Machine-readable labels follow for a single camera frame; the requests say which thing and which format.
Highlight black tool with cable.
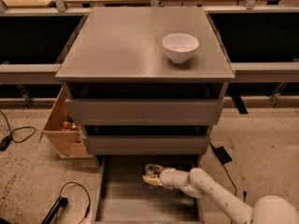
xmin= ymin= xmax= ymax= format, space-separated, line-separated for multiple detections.
xmin=41 ymin=181 xmax=91 ymax=224

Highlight cardboard box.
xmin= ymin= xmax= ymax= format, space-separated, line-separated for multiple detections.
xmin=42 ymin=90 xmax=90 ymax=158

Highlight black adapter with cable left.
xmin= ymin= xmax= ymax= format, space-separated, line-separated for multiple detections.
xmin=0 ymin=110 xmax=36 ymax=151

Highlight grey open bottom drawer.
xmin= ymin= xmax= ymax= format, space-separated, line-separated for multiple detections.
xmin=92 ymin=155 xmax=203 ymax=224

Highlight black power adapter right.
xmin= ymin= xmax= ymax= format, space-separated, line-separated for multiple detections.
xmin=213 ymin=147 xmax=232 ymax=164

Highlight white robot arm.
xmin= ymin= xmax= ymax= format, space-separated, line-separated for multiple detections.
xmin=142 ymin=163 xmax=299 ymax=224

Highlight black cable right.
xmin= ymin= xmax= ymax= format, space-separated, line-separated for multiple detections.
xmin=209 ymin=142 xmax=249 ymax=203

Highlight copper items in box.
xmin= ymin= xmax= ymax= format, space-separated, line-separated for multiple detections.
xmin=61 ymin=121 xmax=79 ymax=131

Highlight grey middle drawer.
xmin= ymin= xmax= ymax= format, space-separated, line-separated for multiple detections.
xmin=83 ymin=135 xmax=210 ymax=155

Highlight white ceramic bowl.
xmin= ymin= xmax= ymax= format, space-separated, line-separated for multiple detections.
xmin=162 ymin=34 xmax=199 ymax=63

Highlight grey drawer cabinet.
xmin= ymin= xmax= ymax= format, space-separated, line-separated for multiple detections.
xmin=55 ymin=6 xmax=235 ymax=170

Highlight grey top drawer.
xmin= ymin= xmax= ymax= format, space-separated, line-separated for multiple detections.
xmin=65 ymin=99 xmax=223 ymax=125

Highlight silver redbull can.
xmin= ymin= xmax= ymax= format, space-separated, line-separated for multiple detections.
xmin=145 ymin=163 xmax=157 ymax=177

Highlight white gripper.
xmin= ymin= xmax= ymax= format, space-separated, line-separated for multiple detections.
xmin=142 ymin=164 xmax=177 ymax=189

